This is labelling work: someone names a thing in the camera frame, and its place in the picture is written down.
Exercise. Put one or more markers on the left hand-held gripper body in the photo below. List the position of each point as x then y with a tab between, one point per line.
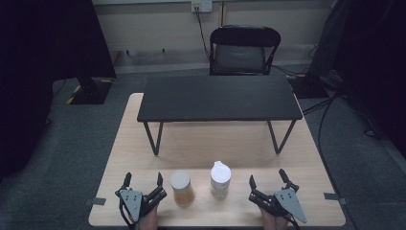
132	201

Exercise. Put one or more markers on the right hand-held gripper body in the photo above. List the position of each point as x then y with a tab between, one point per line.
287	201

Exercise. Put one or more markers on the orange jar with white lid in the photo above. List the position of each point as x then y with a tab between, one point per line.
182	188

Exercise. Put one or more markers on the white bottle with flip cap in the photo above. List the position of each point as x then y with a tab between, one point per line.
220	179

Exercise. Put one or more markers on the black raised shelf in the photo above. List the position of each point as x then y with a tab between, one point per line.
217	96

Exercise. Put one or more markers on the person's left hand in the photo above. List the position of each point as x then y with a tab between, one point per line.
149	218

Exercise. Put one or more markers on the person's right hand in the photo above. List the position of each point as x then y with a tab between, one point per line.
271	220

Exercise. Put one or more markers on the grey tape strip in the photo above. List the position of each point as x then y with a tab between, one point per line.
333	197
95	201

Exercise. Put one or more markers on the black stand base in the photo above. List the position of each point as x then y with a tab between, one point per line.
91	91
308	86

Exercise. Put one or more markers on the black folding chair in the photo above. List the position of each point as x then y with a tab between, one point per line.
242	51

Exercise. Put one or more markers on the dark curtain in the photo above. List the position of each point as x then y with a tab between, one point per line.
373	57
38	64

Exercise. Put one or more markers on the white wall socket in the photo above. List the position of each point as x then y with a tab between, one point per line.
201	4

